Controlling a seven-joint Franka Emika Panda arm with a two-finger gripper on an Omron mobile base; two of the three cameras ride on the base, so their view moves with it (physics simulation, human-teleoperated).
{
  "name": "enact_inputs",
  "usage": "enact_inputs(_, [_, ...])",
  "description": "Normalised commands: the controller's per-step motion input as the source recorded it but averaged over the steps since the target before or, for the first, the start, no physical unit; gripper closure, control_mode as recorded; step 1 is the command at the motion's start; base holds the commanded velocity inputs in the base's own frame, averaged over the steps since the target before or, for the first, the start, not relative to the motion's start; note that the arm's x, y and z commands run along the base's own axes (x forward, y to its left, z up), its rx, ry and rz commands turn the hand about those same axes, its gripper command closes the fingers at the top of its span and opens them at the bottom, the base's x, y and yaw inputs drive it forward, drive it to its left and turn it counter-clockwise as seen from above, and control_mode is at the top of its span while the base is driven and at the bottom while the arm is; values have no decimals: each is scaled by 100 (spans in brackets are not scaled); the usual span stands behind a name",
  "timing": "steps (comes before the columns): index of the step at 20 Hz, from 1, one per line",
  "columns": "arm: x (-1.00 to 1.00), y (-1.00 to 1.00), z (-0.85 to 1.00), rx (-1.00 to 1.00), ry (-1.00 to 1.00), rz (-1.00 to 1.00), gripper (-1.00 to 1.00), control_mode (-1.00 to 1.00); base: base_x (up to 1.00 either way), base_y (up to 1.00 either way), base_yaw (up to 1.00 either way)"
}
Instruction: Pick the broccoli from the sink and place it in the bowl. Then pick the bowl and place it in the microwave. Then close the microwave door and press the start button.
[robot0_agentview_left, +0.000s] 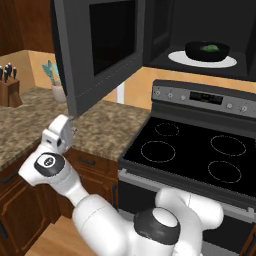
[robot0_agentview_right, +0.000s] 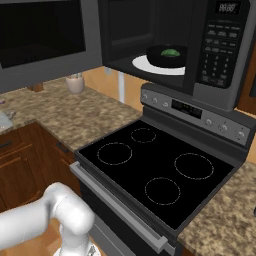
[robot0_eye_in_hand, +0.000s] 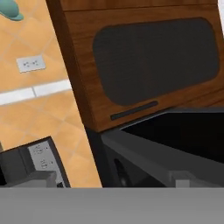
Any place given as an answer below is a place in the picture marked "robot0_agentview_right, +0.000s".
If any white microwave turntable plate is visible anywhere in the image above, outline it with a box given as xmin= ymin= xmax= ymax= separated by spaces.
xmin=131 ymin=54 xmax=186 ymax=76

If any black bowl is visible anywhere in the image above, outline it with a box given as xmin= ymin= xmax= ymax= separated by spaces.
xmin=145 ymin=44 xmax=189 ymax=69

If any green broccoli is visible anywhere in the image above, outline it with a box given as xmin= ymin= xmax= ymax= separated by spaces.
xmin=160 ymin=48 xmax=181 ymax=57

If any black oven door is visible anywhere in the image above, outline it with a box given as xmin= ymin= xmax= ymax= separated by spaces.
xmin=79 ymin=181 xmax=176 ymax=256

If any grey microwave oven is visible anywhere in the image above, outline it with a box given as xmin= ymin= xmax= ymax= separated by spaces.
xmin=97 ymin=0 xmax=256 ymax=112

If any brown wooden cupboard door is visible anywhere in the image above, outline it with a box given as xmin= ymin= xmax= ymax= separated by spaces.
xmin=0 ymin=146 xmax=47 ymax=212

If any steel sink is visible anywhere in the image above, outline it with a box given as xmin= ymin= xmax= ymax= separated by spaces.
xmin=0 ymin=109 xmax=16 ymax=133

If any grey microwave door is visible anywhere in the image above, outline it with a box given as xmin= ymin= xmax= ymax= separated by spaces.
xmin=0 ymin=0 xmax=104 ymax=95

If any black glass hob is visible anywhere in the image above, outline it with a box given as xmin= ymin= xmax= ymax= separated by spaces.
xmin=74 ymin=118 xmax=236 ymax=232

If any cream utensil pot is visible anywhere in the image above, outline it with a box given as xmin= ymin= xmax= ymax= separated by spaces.
xmin=64 ymin=73 xmax=85 ymax=95

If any brown wooden drawer front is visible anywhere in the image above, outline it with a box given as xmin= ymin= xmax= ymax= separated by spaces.
xmin=0 ymin=124 xmax=36 ymax=160
xmin=34 ymin=123 xmax=78 ymax=165

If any grey stove control panel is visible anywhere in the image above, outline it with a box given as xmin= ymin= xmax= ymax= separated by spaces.
xmin=140 ymin=82 xmax=256 ymax=148

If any black drawer handle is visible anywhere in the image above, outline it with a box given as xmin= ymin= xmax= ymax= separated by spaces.
xmin=55 ymin=141 xmax=70 ymax=154
xmin=0 ymin=140 xmax=14 ymax=150

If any grey oven door handle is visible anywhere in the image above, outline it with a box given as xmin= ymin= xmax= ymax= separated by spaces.
xmin=69 ymin=161 xmax=169 ymax=254

